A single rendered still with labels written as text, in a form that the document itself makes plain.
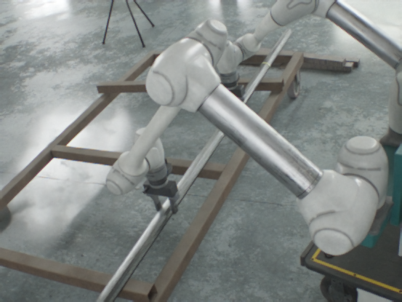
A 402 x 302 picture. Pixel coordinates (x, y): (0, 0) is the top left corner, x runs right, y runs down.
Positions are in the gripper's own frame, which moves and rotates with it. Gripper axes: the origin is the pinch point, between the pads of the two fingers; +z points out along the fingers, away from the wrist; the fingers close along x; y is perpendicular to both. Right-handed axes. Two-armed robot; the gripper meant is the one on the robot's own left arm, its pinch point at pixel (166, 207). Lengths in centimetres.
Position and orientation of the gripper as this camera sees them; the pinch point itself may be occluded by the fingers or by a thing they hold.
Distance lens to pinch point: 206.0
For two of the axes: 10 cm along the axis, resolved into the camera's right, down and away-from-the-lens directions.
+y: -4.1, 5.7, -7.1
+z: 1.9, 8.2, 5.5
